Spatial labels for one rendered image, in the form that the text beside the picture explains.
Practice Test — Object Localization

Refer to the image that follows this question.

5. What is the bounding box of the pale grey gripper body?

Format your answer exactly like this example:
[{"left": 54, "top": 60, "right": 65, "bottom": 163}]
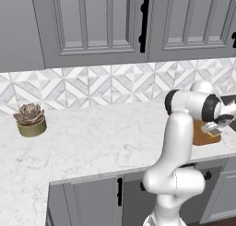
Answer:
[{"left": 200, "top": 121, "right": 223, "bottom": 137}]

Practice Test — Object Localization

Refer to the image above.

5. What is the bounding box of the yellow sponge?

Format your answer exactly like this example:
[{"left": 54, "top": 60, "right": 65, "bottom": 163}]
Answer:
[{"left": 209, "top": 128, "right": 222, "bottom": 137}]

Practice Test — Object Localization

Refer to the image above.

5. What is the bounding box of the brown wooden cutting board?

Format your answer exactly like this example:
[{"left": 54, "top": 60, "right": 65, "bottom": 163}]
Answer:
[{"left": 192, "top": 118, "right": 222, "bottom": 147}]

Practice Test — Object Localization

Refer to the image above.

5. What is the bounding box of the grey lower cupboard door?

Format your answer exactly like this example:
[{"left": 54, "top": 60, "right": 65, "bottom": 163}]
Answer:
[
  {"left": 48, "top": 176, "right": 124, "bottom": 226},
  {"left": 198, "top": 157, "right": 236, "bottom": 225}
]

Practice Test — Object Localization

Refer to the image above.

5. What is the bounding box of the grey cupboard door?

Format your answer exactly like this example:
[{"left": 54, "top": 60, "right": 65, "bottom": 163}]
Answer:
[
  {"left": 198, "top": 157, "right": 236, "bottom": 225},
  {"left": 29, "top": 0, "right": 152, "bottom": 69},
  {"left": 48, "top": 176, "right": 124, "bottom": 226},
  {"left": 148, "top": 0, "right": 236, "bottom": 63}
]

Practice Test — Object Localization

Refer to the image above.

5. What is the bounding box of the grey upper cupboard door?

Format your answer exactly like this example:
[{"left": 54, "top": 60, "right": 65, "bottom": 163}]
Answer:
[
  {"left": 148, "top": 0, "right": 236, "bottom": 63},
  {"left": 29, "top": 0, "right": 152, "bottom": 69}
]

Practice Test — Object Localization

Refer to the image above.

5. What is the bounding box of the dark grey dishwasher front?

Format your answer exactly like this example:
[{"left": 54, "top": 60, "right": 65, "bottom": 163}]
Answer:
[{"left": 122, "top": 165, "right": 223, "bottom": 226}]

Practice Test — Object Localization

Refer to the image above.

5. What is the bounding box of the succulent in gold pot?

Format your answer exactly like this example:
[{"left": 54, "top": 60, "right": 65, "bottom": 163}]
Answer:
[{"left": 12, "top": 102, "right": 48, "bottom": 138}]

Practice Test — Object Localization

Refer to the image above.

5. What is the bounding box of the plain grey upper cupboard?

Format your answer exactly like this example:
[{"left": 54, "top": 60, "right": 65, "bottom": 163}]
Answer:
[{"left": 0, "top": 0, "right": 46, "bottom": 74}]

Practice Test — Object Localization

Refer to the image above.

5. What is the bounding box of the black cupboard door handle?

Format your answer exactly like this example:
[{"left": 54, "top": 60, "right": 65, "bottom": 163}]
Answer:
[
  {"left": 137, "top": 0, "right": 151, "bottom": 54},
  {"left": 230, "top": 31, "right": 236, "bottom": 50}
]

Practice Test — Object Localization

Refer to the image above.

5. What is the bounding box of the black lower cupboard handle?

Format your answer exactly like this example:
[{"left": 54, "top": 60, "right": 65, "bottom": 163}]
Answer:
[{"left": 116, "top": 177, "right": 124, "bottom": 208}]

